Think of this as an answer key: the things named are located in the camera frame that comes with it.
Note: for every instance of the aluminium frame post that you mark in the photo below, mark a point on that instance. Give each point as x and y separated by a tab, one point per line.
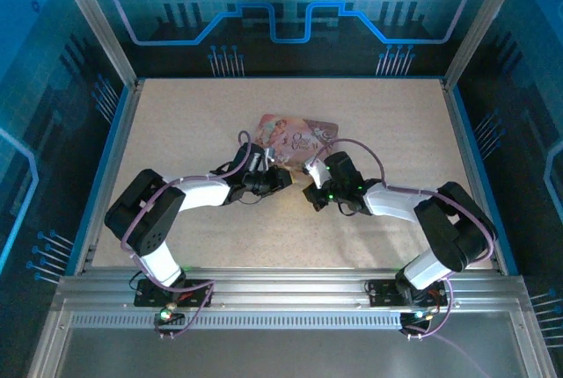
93	22
479	22

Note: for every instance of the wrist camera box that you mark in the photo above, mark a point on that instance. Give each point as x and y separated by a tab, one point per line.
317	173
260	160

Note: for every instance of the aluminium side rail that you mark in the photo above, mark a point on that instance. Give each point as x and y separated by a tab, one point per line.
460	132
124	132

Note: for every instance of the wide aluminium base rail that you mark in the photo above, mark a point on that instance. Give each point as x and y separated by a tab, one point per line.
286	285

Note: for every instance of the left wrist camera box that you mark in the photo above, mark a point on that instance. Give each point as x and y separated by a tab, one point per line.
260	160

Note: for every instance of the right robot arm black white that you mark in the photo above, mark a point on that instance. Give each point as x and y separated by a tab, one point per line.
440	228

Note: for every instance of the small LED circuit board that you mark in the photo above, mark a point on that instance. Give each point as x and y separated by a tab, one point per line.
166	314
418	316

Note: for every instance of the grey metal panel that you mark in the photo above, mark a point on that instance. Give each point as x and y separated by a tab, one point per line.
286	356

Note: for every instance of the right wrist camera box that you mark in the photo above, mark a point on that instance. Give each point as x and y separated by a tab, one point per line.
317	173

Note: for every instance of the pink illustrated tin box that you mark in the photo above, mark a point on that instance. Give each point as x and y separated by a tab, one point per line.
303	132

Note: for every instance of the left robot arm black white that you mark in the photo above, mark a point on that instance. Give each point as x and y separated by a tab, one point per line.
167	215

